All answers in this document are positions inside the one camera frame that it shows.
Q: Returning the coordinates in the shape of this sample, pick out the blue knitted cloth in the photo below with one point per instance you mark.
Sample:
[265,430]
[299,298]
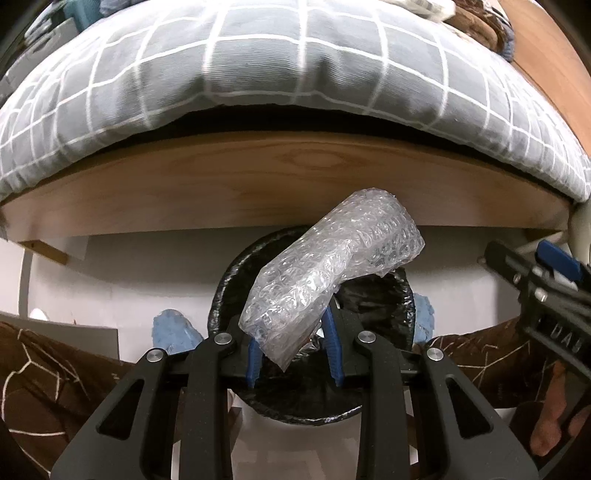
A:
[506,44]

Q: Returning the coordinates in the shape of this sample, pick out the grey checked mattress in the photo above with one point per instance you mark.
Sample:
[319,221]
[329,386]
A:
[277,60]

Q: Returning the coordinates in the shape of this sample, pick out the wooden bed frame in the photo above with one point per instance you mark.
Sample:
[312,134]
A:
[184,184]

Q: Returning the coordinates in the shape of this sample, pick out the blue slipper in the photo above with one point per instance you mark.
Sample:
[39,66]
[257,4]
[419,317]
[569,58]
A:
[425,318]
[173,332]

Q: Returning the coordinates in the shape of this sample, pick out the brown wooden panel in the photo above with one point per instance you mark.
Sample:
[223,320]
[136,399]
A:
[554,69]

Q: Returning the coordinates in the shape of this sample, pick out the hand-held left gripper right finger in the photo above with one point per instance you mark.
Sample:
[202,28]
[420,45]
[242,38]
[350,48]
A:
[330,341]

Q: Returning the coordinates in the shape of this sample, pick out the teal box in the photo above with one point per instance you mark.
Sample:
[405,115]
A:
[81,9]

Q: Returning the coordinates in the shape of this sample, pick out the small white object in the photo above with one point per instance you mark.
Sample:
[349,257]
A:
[39,315]

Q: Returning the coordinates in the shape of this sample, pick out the grey suitcase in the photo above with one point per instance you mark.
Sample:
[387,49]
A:
[41,41]

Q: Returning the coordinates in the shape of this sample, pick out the black bin with bag liner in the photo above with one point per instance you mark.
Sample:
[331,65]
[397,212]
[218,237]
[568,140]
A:
[295,401]

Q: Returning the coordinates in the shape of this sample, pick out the person's right leg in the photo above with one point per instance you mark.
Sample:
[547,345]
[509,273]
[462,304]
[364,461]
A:
[485,364]

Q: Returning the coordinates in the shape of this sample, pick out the white striped cloth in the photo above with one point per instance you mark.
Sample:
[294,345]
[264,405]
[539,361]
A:
[425,8]

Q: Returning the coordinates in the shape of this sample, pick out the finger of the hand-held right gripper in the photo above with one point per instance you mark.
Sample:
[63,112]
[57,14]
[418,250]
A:
[503,261]
[558,258]

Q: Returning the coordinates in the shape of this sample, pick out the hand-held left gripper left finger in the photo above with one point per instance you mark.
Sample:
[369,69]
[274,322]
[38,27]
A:
[253,364]

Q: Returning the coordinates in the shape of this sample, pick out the brown blanket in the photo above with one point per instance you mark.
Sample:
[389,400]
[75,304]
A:
[480,23]

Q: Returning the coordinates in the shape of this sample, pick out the person's right hand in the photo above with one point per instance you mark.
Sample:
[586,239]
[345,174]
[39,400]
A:
[551,415]

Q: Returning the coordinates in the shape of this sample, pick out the grey board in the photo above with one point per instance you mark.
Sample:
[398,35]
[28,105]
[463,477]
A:
[83,337]

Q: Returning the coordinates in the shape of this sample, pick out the clear bubble wrap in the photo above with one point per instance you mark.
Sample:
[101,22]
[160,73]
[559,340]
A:
[314,272]

